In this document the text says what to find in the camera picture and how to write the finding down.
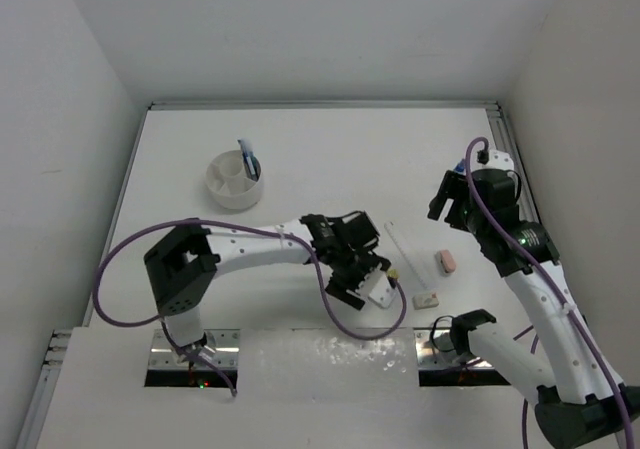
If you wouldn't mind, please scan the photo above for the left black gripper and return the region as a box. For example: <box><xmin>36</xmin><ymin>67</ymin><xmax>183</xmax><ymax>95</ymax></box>
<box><xmin>326</xmin><ymin>243</ymin><xmax>388</xmax><ymax>306</ymax></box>

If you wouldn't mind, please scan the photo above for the pink eraser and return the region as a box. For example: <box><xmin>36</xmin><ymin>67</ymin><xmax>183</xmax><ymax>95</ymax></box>
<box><xmin>436</xmin><ymin>250</ymin><xmax>457</xmax><ymax>274</ymax></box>

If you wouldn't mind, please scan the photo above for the white boxed eraser red label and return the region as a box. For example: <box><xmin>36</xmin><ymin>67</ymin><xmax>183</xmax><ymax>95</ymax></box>
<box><xmin>412</xmin><ymin>293</ymin><xmax>439</xmax><ymax>310</ymax></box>

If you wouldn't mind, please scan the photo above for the clear blue pen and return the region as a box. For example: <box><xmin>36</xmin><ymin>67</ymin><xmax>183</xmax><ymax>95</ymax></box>
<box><xmin>245</xmin><ymin>139</ymin><xmax>261</xmax><ymax>181</ymax></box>

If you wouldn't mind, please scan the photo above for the dark blue pen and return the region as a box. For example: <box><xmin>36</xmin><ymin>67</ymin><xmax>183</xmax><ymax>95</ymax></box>
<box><xmin>237</xmin><ymin>139</ymin><xmax>254</xmax><ymax>178</ymax></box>

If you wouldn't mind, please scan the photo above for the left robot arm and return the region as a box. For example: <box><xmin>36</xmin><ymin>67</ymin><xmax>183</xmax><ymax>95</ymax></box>
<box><xmin>144</xmin><ymin>211</ymin><xmax>397</xmax><ymax>351</ymax></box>

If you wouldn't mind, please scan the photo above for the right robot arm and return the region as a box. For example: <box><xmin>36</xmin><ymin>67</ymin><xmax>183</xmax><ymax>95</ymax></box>
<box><xmin>427</xmin><ymin>169</ymin><xmax>639</xmax><ymax>448</ymax></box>

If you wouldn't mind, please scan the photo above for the clear plastic ruler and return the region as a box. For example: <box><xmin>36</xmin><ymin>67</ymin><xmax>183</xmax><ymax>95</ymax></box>
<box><xmin>384</xmin><ymin>221</ymin><xmax>435</xmax><ymax>290</ymax></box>

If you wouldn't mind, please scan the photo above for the white round compartment organizer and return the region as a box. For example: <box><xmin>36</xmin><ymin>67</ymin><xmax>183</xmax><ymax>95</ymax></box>
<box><xmin>204</xmin><ymin>150</ymin><xmax>265</xmax><ymax>211</ymax></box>

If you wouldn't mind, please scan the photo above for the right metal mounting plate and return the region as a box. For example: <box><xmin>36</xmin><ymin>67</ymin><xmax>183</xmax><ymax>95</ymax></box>
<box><xmin>414</xmin><ymin>328</ymin><xmax>509</xmax><ymax>388</ymax></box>

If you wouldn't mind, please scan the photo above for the metal mounting plate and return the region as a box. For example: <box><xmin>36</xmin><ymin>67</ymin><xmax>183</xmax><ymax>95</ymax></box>
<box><xmin>144</xmin><ymin>329</ymin><xmax>241</xmax><ymax>389</ymax></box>
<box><xmin>414</xmin><ymin>328</ymin><xmax>509</xmax><ymax>388</ymax></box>

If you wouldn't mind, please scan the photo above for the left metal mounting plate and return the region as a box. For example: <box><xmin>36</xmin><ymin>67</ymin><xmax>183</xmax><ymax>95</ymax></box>
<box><xmin>144</xmin><ymin>329</ymin><xmax>241</xmax><ymax>389</ymax></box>

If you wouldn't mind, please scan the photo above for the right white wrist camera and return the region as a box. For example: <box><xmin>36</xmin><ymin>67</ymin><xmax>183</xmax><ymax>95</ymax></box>
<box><xmin>477</xmin><ymin>149</ymin><xmax>515</xmax><ymax>171</ymax></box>

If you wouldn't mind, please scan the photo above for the aluminium frame rail right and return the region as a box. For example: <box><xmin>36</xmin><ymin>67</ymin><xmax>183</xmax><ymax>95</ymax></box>
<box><xmin>486</xmin><ymin>103</ymin><xmax>540</xmax><ymax>223</ymax></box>

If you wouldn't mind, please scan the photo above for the aluminium frame rail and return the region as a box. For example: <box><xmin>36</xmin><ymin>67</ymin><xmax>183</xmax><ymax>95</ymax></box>
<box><xmin>16</xmin><ymin>329</ymin><xmax>72</xmax><ymax>449</ymax></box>
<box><xmin>486</xmin><ymin>103</ymin><xmax>540</xmax><ymax>223</ymax></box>

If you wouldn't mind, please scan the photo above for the aluminium frame rail left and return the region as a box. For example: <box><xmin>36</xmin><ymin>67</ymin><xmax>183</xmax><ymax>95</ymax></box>
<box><xmin>16</xmin><ymin>329</ymin><xmax>72</xmax><ymax>449</ymax></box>

